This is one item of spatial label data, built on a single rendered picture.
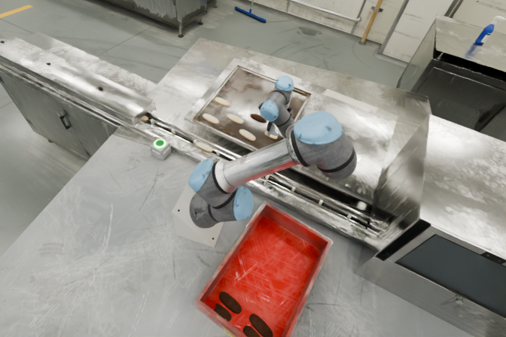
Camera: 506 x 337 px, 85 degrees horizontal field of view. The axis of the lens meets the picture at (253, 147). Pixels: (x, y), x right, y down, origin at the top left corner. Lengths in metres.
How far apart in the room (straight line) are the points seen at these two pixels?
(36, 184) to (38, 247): 1.35
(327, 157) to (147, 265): 0.81
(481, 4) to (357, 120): 3.29
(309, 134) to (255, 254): 0.65
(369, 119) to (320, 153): 0.96
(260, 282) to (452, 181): 0.76
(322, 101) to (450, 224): 0.99
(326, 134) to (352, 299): 0.75
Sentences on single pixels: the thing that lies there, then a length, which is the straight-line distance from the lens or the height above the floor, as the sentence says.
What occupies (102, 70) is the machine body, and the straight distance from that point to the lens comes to 2.14.
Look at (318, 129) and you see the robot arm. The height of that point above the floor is 1.48.
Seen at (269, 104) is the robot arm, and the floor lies 1.27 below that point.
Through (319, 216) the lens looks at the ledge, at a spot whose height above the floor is 0.86.
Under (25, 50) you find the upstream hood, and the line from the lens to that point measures 2.28.
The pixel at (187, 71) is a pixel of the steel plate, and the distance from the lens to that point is 2.04.
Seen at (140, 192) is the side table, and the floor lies 0.82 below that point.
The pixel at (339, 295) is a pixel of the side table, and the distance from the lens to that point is 1.27.
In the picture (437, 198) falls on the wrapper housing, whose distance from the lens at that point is 1.01.
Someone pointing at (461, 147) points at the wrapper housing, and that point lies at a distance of 1.25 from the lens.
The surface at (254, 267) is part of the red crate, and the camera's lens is 1.21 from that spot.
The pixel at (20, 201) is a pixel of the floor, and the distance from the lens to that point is 2.67.
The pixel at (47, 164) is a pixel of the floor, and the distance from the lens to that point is 2.81.
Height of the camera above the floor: 1.96
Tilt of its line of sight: 48 degrees down
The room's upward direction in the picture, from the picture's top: 10 degrees clockwise
